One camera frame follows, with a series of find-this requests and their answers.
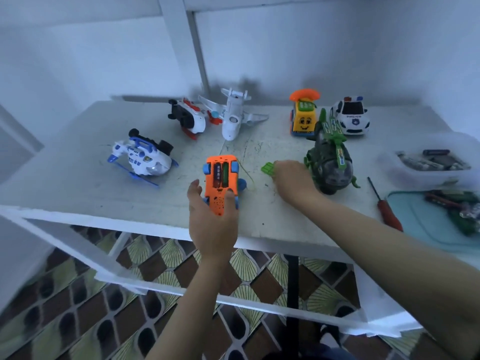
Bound person's left hand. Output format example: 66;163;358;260
186;179;241;263

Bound person's right hand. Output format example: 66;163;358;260
271;159;325;211

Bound dark green toy helicopter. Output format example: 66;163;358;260
303;108;361;196

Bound green orange toy car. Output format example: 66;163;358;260
202;154;249;216

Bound yellow orange toy car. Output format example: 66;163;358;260
289;88;322;137

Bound black white toy car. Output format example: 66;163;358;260
330;95;372;137

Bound white toy airplane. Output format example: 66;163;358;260
198;87;270;142

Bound red screwdriver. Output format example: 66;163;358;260
366;176;404;233

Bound clear plastic container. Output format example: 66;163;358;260
378;131;480;192

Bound white blue toy vehicle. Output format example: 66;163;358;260
107;128;180;187

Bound red white toy vehicle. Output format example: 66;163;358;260
168;98;207;140

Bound teal container lid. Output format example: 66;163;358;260
386;189;480;256

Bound heap of mixed batteries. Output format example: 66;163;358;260
397;148;472;173

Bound pile of batteries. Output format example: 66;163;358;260
423;189;480;237

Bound person's left forearm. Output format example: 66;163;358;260
146;254;237;360

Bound person's right forearm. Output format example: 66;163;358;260
306;192;480;360

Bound person's dark trousers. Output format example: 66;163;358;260
262;344;354;360

